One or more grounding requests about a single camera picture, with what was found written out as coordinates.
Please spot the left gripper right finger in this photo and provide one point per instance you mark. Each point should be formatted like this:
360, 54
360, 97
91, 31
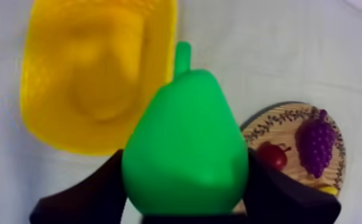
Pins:
281, 200

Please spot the purple toy grapes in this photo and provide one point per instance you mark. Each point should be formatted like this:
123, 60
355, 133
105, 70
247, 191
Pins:
315, 144

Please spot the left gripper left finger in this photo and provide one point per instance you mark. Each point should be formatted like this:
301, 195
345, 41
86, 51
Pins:
90, 197

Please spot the green toy pear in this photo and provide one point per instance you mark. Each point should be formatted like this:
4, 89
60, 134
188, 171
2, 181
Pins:
185, 147

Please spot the yellow toy banana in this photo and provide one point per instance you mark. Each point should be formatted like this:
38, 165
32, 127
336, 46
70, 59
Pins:
328, 189

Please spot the yellow plastic basket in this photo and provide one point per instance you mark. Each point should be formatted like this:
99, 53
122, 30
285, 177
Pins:
90, 75

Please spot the small red fruit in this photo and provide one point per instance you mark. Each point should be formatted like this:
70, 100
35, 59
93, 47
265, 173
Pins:
273, 154

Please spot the round wooden board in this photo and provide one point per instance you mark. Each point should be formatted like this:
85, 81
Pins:
289, 131

